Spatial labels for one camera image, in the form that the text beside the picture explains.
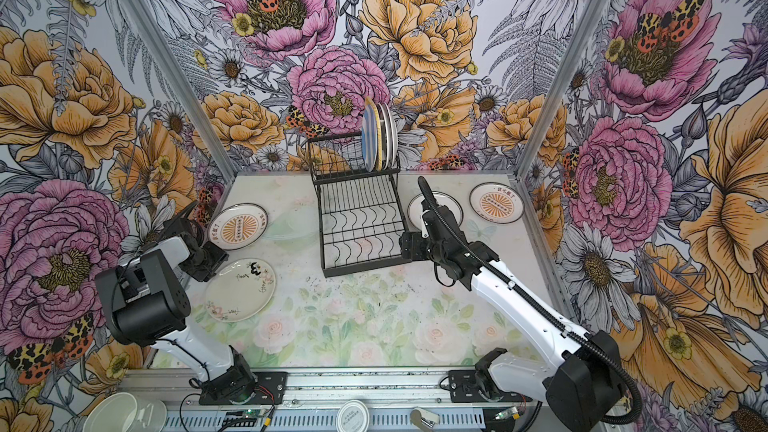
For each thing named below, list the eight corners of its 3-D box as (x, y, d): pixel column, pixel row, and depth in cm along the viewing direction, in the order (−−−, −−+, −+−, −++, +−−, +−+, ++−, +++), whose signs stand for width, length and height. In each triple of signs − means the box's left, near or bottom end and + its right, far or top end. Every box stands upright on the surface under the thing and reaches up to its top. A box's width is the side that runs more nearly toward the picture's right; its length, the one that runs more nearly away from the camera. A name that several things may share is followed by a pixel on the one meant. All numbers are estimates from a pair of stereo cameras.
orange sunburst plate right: (474, 224, 109) (476, 220, 108) (466, 186, 121) (467, 182, 120) (527, 224, 110) (530, 220, 108) (514, 186, 122) (516, 182, 120)
